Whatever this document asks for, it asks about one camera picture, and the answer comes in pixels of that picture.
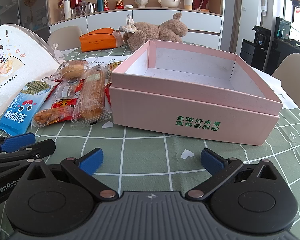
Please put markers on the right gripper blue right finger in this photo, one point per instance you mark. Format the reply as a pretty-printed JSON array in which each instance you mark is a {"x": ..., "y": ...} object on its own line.
[{"x": 222, "y": 171}]

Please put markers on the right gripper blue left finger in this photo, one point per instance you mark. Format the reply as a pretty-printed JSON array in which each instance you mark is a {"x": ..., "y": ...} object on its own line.
[{"x": 80, "y": 172}]

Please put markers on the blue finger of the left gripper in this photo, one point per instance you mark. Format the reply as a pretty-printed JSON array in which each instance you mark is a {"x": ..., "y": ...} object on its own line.
[
  {"x": 13, "y": 143},
  {"x": 35, "y": 151}
]

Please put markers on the blue seaweed snack packet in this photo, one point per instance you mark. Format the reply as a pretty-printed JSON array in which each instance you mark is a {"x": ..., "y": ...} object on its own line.
[{"x": 18, "y": 116}]

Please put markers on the small orange cracker packet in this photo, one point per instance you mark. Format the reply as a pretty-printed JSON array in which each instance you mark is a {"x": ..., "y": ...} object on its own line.
[{"x": 51, "y": 116}]

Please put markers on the long bread stick packet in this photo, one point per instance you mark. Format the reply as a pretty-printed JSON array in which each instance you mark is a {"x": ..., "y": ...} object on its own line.
[{"x": 90, "y": 107}]

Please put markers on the round bun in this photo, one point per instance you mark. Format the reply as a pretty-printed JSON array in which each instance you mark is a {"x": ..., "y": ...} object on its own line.
[{"x": 70, "y": 70}]

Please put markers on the yellow round cake packet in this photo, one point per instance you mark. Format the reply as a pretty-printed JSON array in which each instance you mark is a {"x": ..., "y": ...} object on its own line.
[{"x": 111, "y": 67}]

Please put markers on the red spicy strip packet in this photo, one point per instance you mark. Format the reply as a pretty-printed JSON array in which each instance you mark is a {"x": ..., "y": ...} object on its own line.
[{"x": 65, "y": 98}]

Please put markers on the green checked tablecloth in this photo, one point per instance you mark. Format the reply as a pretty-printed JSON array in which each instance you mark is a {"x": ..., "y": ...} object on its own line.
[{"x": 139, "y": 160}]

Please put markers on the white cartoon print bag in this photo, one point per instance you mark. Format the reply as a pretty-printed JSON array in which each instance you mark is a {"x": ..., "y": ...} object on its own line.
[{"x": 24, "y": 56}]

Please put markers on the pink cardboard gift box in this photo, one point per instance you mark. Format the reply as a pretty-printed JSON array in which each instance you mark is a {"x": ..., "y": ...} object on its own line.
[{"x": 193, "y": 91}]

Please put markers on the white printed table runner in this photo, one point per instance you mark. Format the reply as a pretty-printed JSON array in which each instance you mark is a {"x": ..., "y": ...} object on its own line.
[{"x": 97, "y": 60}]

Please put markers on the beige chair left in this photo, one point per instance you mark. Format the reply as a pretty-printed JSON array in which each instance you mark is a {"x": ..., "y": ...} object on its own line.
[{"x": 65, "y": 38}]

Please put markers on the beige chair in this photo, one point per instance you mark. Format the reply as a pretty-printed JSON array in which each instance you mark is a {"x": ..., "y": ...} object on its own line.
[
  {"x": 65, "y": 38},
  {"x": 288, "y": 72}
]

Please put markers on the black water dispenser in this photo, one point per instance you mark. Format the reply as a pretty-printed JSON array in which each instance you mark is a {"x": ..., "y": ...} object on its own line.
[{"x": 254, "y": 53}]

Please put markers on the beige chair right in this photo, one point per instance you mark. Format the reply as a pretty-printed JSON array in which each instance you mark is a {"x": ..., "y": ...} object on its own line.
[{"x": 288, "y": 72}]

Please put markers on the orange tissue pouch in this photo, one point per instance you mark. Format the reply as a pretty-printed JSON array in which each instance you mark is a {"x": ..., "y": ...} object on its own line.
[{"x": 98, "y": 40}]

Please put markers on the brown plush toy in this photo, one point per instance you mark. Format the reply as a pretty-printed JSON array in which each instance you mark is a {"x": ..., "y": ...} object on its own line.
[{"x": 137, "y": 34}]

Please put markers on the white tumbler bottle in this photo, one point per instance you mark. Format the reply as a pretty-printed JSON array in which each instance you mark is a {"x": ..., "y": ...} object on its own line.
[{"x": 67, "y": 9}]

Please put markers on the red figurine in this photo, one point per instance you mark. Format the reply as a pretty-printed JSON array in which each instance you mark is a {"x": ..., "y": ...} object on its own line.
[{"x": 119, "y": 4}]

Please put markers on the teal thermos bottle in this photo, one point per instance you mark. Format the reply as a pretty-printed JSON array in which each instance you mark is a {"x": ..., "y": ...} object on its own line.
[{"x": 99, "y": 5}]

